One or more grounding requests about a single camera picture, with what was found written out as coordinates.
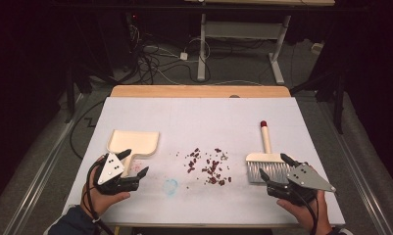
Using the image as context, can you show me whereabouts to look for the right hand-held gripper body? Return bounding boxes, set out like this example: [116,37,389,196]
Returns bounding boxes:
[267,162,337,208]

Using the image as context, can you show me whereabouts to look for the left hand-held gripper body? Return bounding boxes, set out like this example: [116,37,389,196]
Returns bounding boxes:
[93,152,141,196]

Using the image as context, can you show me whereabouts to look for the cream dustpan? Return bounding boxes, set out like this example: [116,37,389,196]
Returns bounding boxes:
[106,129,161,179]

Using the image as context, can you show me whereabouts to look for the cream hand brush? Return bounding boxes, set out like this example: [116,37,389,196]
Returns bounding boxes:
[245,120,291,184]

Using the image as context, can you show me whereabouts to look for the pile of red beans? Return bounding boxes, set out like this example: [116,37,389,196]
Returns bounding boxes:
[175,147,233,187]

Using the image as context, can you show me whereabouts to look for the person's left hand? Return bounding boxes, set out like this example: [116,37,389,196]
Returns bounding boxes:
[79,156,131,219]

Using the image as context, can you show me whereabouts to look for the person's right hand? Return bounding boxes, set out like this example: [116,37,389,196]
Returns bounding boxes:
[276,190,333,235]

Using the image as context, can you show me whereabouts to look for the white table mat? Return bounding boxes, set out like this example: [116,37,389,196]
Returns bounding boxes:
[62,96,346,226]

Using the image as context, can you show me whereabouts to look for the black stand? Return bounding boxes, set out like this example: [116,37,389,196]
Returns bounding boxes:
[290,70,346,135]
[64,63,95,124]

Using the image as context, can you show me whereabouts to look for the wooden table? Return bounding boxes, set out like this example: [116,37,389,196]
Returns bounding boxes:
[100,84,303,229]

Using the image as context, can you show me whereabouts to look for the small white box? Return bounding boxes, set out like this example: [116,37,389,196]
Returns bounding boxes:
[310,42,325,55]

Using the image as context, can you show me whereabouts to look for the right hand-held gripper cable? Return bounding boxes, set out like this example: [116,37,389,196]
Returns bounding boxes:
[291,190,319,235]

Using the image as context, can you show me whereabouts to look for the hand-held gripper cable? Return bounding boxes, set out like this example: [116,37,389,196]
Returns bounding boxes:
[84,161,117,235]
[291,190,319,235]

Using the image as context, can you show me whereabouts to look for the left hand-held gripper cable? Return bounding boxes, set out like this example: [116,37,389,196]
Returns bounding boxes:
[84,161,117,235]

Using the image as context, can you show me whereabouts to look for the aluminium floor rail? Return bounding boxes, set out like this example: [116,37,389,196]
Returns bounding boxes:
[2,92,87,235]
[316,101,393,235]

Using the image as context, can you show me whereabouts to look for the black floor cable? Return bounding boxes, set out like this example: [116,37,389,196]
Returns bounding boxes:
[69,99,106,161]

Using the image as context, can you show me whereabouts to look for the tangle of floor cables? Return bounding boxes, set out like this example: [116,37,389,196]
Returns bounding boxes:
[126,13,213,86]

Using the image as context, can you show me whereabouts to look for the white desk frame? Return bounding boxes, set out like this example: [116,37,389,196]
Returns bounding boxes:
[183,0,336,85]

